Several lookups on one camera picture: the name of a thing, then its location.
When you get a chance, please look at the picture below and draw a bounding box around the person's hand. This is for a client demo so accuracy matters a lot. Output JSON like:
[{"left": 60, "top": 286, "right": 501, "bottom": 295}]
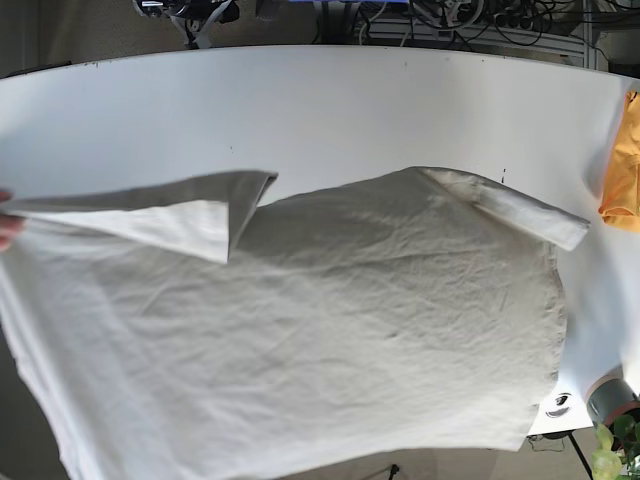
[{"left": 0, "top": 213, "right": 26, "bottom": 252}]

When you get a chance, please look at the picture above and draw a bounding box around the orange yellow T-shirt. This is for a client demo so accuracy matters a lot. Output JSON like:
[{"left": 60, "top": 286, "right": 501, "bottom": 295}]
[{"left": 598, "top": 91, "right": 639, "bottom": 233}]

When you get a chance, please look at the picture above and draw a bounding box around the grey plant pot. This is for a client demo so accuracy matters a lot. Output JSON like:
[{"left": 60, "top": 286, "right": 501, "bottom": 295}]
[{"left": 586, "top": 375, "right": 639, "bottom": 427}]

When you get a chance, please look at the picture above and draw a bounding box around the beige grey T-shirt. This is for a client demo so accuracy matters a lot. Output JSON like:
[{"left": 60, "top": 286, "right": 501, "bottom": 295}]
[{"left": 1, "top": 167, "right": 589, "bottom": 479}]

